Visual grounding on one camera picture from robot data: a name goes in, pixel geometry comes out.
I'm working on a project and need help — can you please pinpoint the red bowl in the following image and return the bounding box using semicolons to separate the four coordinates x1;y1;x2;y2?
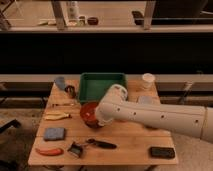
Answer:
80;102;98;122

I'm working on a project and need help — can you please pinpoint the purple bowl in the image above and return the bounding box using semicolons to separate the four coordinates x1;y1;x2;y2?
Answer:
84;120;100;129

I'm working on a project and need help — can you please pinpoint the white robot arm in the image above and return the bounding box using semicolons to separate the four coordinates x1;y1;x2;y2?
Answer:
95;84;213;143

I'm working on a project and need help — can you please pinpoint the green plastic tray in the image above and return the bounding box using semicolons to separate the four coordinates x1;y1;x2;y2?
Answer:
78;73;127;104

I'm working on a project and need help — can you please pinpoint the dark metal can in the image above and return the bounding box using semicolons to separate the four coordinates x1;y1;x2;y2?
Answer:
65;85;76;98

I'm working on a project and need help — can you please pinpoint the white paper cup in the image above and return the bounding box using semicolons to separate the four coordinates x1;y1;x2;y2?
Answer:
142;73;155;89

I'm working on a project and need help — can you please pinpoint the yellow banana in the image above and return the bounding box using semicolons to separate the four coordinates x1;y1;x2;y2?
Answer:
44;113;72;121

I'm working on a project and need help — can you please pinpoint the dark bowl on shelf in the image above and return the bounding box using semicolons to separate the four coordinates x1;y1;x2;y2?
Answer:
87;17;99;25

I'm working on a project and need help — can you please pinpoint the wooden table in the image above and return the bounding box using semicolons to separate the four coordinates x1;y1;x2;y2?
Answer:
28;87;178;166

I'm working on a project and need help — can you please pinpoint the black binder clip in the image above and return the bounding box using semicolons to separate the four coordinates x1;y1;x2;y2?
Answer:
68;142;83;158

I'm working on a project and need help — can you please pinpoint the clear bottle on shelf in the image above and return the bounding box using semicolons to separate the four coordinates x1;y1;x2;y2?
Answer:
66;0;79;26

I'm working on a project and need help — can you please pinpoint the orange carrot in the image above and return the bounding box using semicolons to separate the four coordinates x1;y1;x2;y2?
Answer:
35;148;64;156

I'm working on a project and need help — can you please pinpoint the black handled peeler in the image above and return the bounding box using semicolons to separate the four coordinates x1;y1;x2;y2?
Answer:
86;139;117;149

